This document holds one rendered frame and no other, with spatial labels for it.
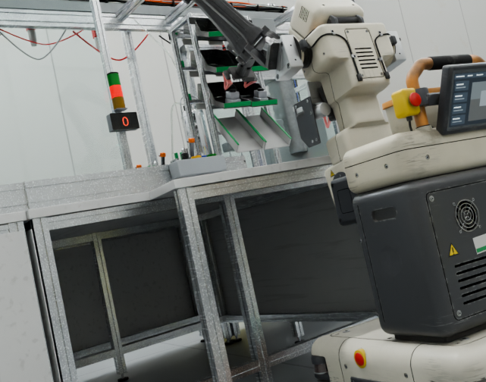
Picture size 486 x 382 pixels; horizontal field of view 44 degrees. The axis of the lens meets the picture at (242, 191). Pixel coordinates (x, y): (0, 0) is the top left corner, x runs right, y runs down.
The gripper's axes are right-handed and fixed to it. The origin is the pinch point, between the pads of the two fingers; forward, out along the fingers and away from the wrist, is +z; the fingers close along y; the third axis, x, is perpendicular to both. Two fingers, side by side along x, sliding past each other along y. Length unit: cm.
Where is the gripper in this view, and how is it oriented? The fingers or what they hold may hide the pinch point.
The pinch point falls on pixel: (235, 86)
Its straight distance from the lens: 264.4
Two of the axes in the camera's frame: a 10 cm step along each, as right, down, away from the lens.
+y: -8.6, 1.7, -4.7
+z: -3.2, 5.4, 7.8
